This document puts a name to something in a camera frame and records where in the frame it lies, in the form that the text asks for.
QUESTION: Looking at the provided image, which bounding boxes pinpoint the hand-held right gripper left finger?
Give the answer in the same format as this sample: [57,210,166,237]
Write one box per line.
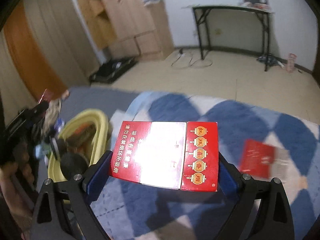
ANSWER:
[30,150,113,240]

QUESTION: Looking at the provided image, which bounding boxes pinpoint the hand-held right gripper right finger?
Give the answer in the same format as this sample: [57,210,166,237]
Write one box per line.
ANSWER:
[217,152,294,240]

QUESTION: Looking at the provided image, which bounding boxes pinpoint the black foam disc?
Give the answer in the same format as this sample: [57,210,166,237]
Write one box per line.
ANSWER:
[59,152,88,182]

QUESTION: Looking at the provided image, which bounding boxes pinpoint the red and silver carton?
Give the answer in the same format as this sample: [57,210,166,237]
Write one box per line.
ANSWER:
[239,139,289,180]

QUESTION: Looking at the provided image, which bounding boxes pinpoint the red carton box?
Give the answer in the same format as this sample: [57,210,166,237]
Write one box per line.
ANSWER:
[108,120,218,193]

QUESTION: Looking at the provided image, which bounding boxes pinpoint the yellow plastic basin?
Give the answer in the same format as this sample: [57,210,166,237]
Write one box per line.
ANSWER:
[47,109,112,182]

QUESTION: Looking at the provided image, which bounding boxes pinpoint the person's left hand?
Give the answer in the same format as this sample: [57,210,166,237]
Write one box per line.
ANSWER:
[0,164,34,207]

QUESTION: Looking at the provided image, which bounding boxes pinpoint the small red box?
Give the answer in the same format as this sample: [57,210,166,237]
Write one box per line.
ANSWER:
[39,89,54,104]

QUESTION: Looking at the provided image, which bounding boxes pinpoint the blue white checkered blanket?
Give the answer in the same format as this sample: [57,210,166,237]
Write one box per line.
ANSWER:
[90,91,320,240]

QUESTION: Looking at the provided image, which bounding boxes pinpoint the orange curtain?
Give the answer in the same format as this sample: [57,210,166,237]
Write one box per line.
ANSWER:
[2,1,69,103]

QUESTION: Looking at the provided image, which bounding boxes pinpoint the black open suitcase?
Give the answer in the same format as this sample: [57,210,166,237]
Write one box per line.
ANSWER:
[89,56,138,84]

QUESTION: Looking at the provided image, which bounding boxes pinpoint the beige curtain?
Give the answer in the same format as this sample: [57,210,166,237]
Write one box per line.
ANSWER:
[0,0,105,110]

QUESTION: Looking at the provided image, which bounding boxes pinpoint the pile of dark clothes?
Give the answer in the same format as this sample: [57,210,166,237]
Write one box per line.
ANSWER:
[257,54,283,67]

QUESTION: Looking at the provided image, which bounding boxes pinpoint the wooden wardrobe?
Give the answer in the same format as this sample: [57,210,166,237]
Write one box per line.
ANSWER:
[76,0,174,62]

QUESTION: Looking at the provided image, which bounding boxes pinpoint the black folding table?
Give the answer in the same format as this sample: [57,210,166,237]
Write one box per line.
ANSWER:
[181,4,275,72]

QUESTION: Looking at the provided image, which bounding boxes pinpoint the black floor cable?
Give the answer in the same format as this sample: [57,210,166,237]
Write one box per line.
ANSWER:
[171,52,213,68]

